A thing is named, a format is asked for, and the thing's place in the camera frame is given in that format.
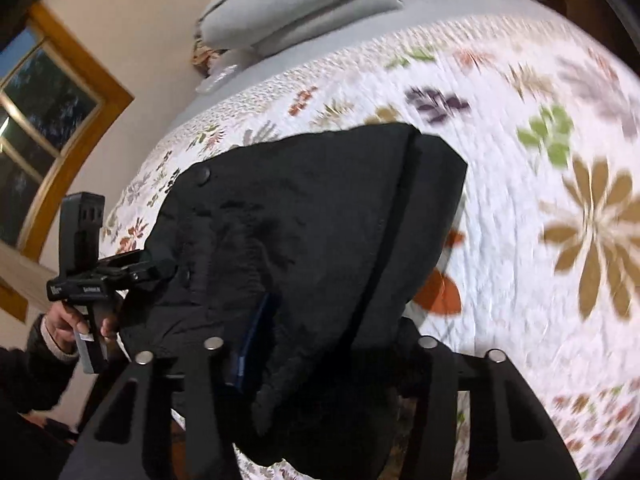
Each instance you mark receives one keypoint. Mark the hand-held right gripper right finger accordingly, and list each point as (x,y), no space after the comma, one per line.
(431,377)

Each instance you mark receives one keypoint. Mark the wooden framed window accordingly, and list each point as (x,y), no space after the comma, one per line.
(50,110)

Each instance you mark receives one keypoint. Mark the person's left forearm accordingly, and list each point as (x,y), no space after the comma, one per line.
(35,370)

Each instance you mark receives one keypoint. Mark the clear plastic bag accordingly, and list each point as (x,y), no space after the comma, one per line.
(215,80)

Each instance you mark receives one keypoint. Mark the grey bed sheet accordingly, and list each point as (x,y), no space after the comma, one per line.
(325,45)

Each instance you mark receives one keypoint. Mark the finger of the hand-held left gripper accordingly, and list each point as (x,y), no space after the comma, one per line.
(145,270)

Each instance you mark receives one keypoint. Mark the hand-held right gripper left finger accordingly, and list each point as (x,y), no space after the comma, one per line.
(252,345)

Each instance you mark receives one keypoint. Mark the floral pillow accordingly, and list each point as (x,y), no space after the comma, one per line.
(202,55)

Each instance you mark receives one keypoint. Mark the white floral quilt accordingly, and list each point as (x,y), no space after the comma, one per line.
(510,200)

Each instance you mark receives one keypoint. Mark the black jacket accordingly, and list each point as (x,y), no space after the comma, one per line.
(300,235)

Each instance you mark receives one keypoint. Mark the person's left hand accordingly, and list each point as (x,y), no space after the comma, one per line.
(62,327)

